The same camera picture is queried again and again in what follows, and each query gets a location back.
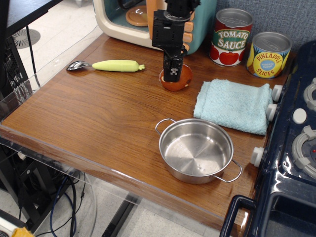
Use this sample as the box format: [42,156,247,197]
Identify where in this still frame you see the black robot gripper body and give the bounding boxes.
[151,0,200,59]

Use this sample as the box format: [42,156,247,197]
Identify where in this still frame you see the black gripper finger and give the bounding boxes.
[163,55,183,82]

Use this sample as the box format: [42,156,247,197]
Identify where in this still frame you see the brown plush mushroom toy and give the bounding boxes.
[159,64,193,91]

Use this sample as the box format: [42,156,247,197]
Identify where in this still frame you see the orange plate in microwave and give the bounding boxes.
[125,5,148,27]

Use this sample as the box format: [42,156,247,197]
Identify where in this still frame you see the toy microwave oven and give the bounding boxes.
[93,0,217,54]

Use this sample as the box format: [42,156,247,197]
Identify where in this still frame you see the tomato sauce can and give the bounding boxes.
[209,8,253,66]

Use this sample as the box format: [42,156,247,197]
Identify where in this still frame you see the light blue folded towel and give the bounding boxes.
[194,79,273,135]

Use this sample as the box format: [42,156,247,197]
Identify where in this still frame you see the stainless steel pot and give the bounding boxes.
[155,118,243,184]

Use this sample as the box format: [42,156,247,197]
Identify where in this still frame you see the pineapple slices can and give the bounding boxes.
[246,32,292,79]

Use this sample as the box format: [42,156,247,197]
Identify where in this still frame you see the black desk at left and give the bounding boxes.
[0,0,61,40]

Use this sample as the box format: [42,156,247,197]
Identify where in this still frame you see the dark blue toy stove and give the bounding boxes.
[220,41,316,237]

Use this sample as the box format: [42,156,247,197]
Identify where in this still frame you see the black table leg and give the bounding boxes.
[101,200,135,237]

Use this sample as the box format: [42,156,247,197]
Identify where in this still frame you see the spoon with green handle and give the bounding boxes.
[66,60,145,72]

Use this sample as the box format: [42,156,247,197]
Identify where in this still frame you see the blue cable under table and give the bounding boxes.
[49,172,77,237]

